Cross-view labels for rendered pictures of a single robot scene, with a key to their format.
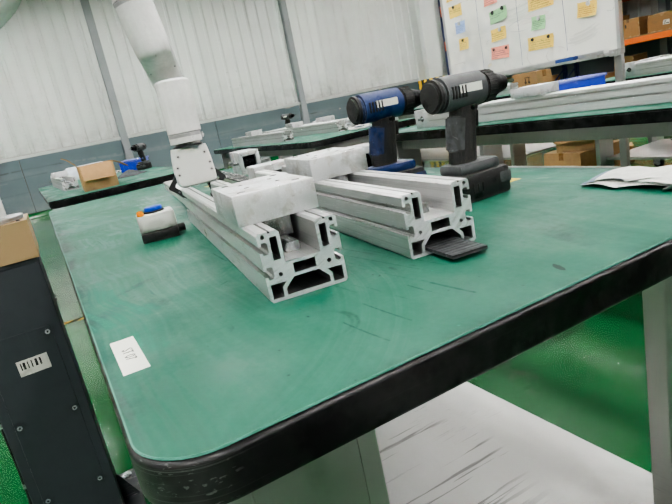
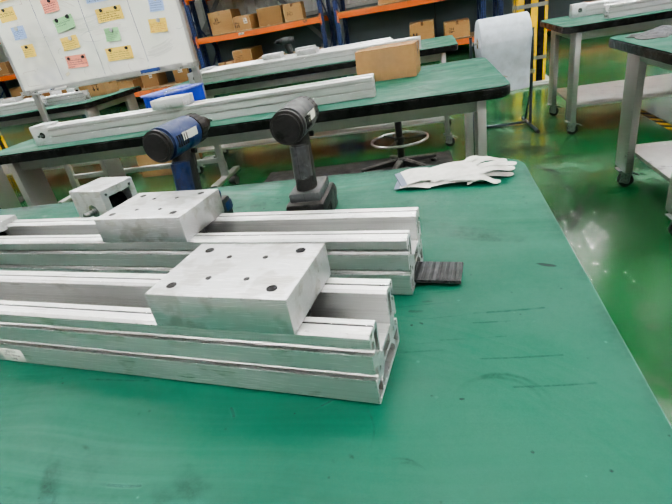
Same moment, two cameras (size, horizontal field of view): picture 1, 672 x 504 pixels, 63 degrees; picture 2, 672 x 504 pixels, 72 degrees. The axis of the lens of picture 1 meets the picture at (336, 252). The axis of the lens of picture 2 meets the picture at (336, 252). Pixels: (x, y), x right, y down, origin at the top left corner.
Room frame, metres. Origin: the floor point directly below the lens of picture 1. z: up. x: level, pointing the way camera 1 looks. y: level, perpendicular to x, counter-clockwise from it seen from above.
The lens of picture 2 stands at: (0.41, 0.34, 1.12)
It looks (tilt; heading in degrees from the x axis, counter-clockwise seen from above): 27 degrees down; 311
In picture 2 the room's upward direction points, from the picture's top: 11 degrees counter-clockwise
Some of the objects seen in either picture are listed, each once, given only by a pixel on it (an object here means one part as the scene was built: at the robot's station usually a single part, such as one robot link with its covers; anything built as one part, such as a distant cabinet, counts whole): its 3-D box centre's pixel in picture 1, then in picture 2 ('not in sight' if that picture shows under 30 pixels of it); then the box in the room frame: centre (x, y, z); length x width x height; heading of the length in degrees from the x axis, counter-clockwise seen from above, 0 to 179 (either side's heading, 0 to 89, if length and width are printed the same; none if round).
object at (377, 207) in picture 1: (330, 195); (174, 249); (1.07, -0.01, 0.82); 0.80 x 0.10 x 0.09; 19
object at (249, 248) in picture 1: (236, 219); (89, 318); (1.01, 0.17, 0.82); 0.80 x 0.10 x 0.09; 19
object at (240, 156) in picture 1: (245, 162); not in sight; (2.42, 0.31, 0.83); 0.11 x 0.10 x 0.10; 108
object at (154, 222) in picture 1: (161, 222); not in sight; (1.24, 0.37, 0.81); 0.10 x 0.08 x 0.06; 109
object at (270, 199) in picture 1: (263, 206); (245, 294); (0.77, 0.09, 0.87); 0.16 x 0.11 x 0.07; 19
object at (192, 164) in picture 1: (192, 162); not in sight; (1.44, 0.32, 0.92); 0.10 x 0.07 x 0.11; 109
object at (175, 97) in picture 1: (177, 106); not in sight; (1.45, 0.32, 1.06); 0.09 x 0.08 x 0.13; 10
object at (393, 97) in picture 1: (399, 140); (198, 172); (1.19, -0.18, 0.89); 0.20 x 0.08 x 0.22; 111
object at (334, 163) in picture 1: (325, 170); (164, 222); (1.07, -0.01, 0.87); 0.16 x 0.11 x 0.07; 19
